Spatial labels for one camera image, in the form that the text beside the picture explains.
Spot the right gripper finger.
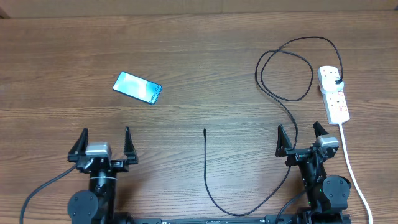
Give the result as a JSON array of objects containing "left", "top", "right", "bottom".
[
  {"left": 313, "top": 121, "right": 329, "bottom": 138},
  {"left": 275, "top": 125, "right": 293, "bottom": 157}
]

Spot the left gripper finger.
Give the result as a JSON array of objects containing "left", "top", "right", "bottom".
[
  {"left": 67, "top": 128, "right": 88, "bottom": 162},
  {"left": 124, "top": 126, "right": 139, "bottom": 164}
]

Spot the blue Galaxy smartphone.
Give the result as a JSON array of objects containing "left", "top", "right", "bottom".
[{"left": 113, "top": 72, "right": 162, "bottom": 105}]

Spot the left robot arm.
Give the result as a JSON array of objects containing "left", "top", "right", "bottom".
[{"left": 67, "top": 127, "right": 139, "bottom": 224}]

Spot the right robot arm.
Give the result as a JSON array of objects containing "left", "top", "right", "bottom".
[{"left": 268, "top": 122, "right": 351, "bottom": 223}]

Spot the white charger plug adapter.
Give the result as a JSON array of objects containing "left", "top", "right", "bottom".
[{"left": 320, "top": 77, "right": 345, "bottom": 94}]

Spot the white power strip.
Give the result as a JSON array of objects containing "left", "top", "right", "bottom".
[{"left": 317, "top": 65, "right": 351, "bottom": 126}]

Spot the black charging cable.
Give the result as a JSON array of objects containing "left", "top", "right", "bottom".
[{"left": 203, "top": 36, "right": 345, "bottom": 217}]

